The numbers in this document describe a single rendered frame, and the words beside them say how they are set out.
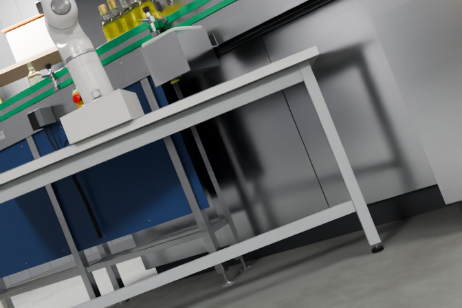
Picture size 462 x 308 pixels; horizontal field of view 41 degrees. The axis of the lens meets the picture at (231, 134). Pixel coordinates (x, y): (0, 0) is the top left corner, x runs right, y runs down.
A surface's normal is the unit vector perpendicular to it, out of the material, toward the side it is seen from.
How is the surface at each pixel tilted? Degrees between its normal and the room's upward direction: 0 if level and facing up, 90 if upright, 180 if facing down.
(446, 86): 90
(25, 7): 90
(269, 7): 90
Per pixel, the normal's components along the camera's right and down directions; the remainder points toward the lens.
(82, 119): -0.08, 0.03
